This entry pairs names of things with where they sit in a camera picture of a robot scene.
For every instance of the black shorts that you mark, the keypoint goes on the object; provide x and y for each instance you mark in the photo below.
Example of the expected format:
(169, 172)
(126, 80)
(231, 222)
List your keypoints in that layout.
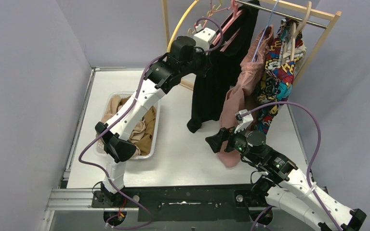
(210, 89)

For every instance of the brown shorts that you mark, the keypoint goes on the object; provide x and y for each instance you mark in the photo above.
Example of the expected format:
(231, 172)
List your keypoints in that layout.
(142, 134)

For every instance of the wooden hanger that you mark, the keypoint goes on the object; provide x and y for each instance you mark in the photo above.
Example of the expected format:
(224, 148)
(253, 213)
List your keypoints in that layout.
(289, 50)

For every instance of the pink shorts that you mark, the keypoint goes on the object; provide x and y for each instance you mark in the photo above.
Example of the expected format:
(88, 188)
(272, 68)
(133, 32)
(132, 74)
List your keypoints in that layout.
(240, 96)

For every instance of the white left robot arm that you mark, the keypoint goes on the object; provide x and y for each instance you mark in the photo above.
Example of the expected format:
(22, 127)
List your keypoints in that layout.
(187, 55)

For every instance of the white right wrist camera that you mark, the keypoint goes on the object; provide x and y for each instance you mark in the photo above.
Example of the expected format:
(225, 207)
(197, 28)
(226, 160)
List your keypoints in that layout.
(244, 119)

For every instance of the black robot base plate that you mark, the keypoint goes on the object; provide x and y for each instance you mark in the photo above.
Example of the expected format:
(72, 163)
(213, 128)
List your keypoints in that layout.
(235, 202)

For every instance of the thin pink wire hanger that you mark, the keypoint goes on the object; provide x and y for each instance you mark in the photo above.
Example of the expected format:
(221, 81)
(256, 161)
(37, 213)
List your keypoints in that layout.
(218, 8)

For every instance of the colourful comic print shorts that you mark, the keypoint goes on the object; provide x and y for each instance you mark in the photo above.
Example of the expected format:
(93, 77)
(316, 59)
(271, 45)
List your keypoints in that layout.
(277, 81)

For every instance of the yellow wire hanger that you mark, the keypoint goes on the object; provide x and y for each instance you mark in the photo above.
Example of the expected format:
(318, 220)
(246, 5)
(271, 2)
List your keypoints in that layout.
(197, 27)

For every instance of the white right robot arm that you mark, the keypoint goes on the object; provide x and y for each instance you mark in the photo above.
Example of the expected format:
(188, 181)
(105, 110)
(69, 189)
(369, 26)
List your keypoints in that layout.
(284, 185)

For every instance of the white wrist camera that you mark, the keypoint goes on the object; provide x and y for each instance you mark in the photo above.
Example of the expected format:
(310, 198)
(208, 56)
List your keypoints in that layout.
(244, 119)
(204, 38)

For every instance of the white plastic basket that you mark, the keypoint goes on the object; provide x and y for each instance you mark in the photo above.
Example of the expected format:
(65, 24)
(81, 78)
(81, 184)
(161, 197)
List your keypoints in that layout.
(114, 103)

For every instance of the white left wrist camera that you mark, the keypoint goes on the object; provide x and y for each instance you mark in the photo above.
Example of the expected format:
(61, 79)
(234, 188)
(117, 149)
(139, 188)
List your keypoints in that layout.
(204, 38)

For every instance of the thick pink plastic hanger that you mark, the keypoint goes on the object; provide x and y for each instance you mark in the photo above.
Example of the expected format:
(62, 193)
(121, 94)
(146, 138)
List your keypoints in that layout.
(236, 13)

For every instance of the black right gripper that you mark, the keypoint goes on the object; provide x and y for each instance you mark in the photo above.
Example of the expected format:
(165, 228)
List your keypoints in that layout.
(216, 141)

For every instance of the wooden clothes rack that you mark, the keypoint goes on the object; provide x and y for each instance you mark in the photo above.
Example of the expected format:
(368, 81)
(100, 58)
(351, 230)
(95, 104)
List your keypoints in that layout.
(331, 18)

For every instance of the light blue hanger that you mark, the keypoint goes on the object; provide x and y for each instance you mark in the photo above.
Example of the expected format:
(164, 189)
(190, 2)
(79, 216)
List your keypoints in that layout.
(254, 58)

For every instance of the beige shorts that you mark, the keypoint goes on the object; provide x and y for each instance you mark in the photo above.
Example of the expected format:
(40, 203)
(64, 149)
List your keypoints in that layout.
(130, 114)

